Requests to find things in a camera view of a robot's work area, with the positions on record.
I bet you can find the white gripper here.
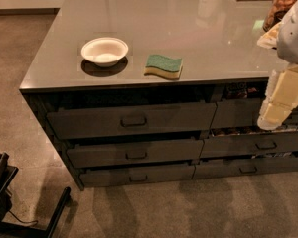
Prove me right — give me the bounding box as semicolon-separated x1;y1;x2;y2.
257;64;298;130

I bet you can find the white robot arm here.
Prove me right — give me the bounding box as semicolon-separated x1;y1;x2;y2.
257;0;298;130

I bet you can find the dark middle right drawer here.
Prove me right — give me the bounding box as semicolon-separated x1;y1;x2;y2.
200;127;298;159

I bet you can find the dark bottom right drawer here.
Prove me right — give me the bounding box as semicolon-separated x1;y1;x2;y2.
193;157;298;179

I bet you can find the dark middle left drawer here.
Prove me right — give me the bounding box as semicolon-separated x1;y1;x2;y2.
67;139;204;168

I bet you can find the dark bottom left drawer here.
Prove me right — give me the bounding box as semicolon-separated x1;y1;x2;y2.
80;163;195;187

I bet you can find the dark top left drawer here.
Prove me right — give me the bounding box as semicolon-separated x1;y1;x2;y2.
47;102;216;139

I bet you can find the glass jar of snacks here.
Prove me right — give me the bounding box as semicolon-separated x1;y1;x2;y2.
263;0;297;31

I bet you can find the green and yellow sponge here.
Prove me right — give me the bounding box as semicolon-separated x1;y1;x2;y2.
144;55;183;80

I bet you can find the dark counter cabinet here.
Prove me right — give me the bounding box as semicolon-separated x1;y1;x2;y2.
20;0;298;188

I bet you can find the white bowl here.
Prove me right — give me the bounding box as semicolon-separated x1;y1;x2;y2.
80;37;129;67

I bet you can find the black chair frame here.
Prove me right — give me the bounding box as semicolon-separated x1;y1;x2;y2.
0;153;71;238

